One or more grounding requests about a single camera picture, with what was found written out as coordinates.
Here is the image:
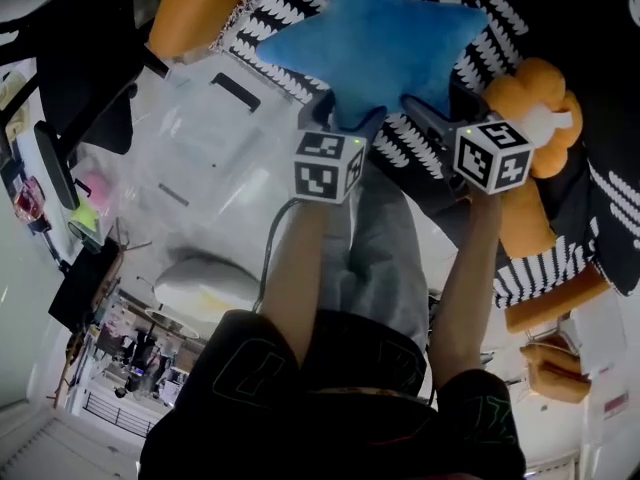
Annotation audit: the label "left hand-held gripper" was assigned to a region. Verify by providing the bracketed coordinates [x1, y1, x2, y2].
[292, 90, 387, 206]

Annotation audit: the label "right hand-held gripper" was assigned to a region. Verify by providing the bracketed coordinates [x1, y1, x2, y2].
[401, 85, 536, 196]

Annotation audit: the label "orange flower pillow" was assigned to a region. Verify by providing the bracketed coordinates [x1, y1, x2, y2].
[481, 57, 585, 180]

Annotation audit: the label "clear plastic storage bin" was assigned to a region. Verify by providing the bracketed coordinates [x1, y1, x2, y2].
[69, 51, 322, 270]

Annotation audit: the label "blue star pillow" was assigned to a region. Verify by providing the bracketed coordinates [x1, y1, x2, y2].
[255, 0, 490, 132]

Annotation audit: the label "person's right forearm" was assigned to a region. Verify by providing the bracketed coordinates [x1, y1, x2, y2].
[428, 187, 504, 390]

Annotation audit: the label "person's left forearm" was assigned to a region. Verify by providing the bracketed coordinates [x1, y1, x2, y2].
[259, 198, 330, 370]

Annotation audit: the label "black white patterned blanket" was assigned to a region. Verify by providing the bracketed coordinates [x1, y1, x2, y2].
[209, 0, 640, 310]

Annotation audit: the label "person's grey trousers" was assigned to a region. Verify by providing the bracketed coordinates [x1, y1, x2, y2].
[319, 160, 432, 355]

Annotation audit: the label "white rounded seat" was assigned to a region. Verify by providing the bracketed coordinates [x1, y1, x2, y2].
[152, 259, 262, 320]

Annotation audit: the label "orange sofa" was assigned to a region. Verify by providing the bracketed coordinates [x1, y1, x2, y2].
[146, 0, 614, 337]

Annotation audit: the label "white cardboard box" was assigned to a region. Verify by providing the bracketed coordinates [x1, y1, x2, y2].
[555, 291, 632, 422]

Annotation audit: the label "orange tissue box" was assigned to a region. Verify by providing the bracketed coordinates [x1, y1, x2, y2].
[518, 342, 593, 405]

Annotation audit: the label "pink soft item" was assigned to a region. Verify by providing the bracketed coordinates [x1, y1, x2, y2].
[81, 169, 112, 200]

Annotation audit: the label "yellow-green soft item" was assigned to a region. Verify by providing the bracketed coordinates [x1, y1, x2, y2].
[68, 202, 102, 235]

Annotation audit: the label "person's black shirt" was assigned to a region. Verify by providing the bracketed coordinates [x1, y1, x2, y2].
[137, 309, 527, 480]

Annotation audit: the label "black office chair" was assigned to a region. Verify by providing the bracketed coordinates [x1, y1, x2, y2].
[0, 0, 172, 213]

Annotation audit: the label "black side cabinet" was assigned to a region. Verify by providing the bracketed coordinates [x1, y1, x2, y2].
[47, 237, 122, 335]

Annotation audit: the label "red translucent item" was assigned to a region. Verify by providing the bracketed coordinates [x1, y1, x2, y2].
[12, 176, 47, 225]

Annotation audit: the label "black cable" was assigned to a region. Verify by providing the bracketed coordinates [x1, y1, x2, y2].
[251, 197, 302, 315]

